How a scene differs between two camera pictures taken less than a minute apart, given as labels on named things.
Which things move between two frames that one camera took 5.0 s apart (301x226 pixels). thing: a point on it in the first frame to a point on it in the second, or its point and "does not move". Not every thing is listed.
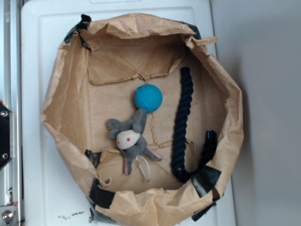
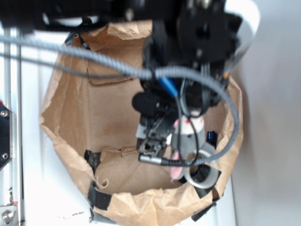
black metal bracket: [6, 135] does not move
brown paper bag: [92, 80] does not move
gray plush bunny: [130, 142] to [188, 141]
